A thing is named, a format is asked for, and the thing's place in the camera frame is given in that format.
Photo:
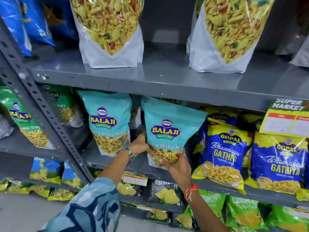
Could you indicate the yellow shelf price label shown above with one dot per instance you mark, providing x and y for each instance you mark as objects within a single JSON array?
[{"x": 286, "y": 120}]

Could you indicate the green sev snack packet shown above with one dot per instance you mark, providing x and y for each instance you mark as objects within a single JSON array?
[
  {"x": 24, "y": 120},
  {"x": 64, "y": 106}
]

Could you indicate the person's right thumb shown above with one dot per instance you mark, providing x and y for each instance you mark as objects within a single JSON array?
[{"x": 166, "y": 163}]

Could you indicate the person's left hand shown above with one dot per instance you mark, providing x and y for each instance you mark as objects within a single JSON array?
[{"x": 138, "y": 146}]

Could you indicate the person's left forearm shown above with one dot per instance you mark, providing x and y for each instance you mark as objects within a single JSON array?
[{"x": 113, "y": 166}]

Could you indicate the teal snack mix packet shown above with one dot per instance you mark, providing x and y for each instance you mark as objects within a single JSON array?
[
  {"x": 169, "y": 128},
  {"x": 135, "y": 113},
  {"x": 107, "y": 120}
]

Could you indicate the small shelf price label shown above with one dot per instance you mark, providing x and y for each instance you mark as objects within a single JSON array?
[{"x": 134, "y": 179}]

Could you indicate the yellow green chips packet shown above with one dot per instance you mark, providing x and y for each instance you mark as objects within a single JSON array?
[
  {"x": 29, "y": 189},
  {"x": 61, "y": 195}
]

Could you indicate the person's left fingers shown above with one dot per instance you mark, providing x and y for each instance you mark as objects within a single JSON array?
[{"x": 145, "y": 147}]

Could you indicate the red thread wristband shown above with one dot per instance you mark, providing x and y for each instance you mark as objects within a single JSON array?
[{"x": 190, "y": 190}]

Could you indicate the blue patterned shirt sleeve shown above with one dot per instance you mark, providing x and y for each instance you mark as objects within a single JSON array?
[{"x": 87, "y": 210}]

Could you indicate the white clear snack mix bag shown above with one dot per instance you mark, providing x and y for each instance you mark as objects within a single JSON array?
[
  {"x": 108, "y": 26},
  {"x": 224, "y": 33}
]

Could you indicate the grey metal shelf rack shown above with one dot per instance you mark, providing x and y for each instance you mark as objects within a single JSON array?
[{"x": 169, "y": 80}]

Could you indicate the person's right hand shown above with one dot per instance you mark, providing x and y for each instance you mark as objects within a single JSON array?
[{"x": 182, "y": 172}]

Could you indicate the person's right forearm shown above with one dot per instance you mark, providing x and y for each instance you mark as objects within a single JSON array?
[{"x": 205, "y": 212}]

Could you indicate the silver snack packet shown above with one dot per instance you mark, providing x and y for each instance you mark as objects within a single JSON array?
[
  {"x": 4, "y": 128},
  {"x": 293, "y": 26},
  {"x": 301, "y": 56}
]

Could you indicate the black ridged chips packet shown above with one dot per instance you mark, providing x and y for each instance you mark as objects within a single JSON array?
[
  {"x": 128, "y": 189},
  {"x": 166, "y": 193},
  {"x": 158, "y": 215},
  {"x": 184, "y": 221}
]

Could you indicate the blue yellow snack packet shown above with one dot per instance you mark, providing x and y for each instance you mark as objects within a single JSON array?
[
  {"x": 281, "y": 164},
  {"x": 224, "y": 152},
  {"x": 221, "y": 115}
]

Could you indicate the blue yellow chips packet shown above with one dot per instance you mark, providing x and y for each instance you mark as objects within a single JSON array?
[
  {"x": 45, "y": 170},
  {"x": 71, "y": 177}
]

